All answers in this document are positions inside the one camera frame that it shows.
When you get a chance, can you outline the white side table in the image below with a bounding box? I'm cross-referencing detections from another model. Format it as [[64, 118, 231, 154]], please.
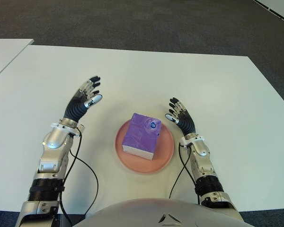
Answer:
[[0, 38, 35, 83]]

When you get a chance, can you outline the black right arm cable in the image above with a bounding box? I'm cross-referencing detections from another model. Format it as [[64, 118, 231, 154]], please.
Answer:
[[168, 143, 202, 205]]

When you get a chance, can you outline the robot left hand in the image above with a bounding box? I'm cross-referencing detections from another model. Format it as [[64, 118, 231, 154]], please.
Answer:
[[61, 76, 103, 127]]

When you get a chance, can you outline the purple tissue paper pack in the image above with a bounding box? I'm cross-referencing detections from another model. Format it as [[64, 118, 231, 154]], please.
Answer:
[[122, 113, 162, 161]]

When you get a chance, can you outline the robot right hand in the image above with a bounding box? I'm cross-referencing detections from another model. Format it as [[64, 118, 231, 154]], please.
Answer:
[[165, 96, 196, 138]]

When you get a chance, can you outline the silver robot torso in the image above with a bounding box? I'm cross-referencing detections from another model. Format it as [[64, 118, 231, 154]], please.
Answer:
[[72, 198, 256, 227]]

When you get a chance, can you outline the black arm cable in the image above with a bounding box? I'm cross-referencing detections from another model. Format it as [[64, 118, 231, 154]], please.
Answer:
[[168, 143, 202, 205], [59, 127, 99, 227]]

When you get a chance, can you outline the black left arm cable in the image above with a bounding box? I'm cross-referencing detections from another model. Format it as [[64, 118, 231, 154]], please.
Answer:
[[59, 127, 99, 227]]

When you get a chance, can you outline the pink round plate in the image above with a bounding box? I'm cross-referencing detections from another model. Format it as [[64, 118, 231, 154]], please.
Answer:
[[115, 119, 175, 175]]

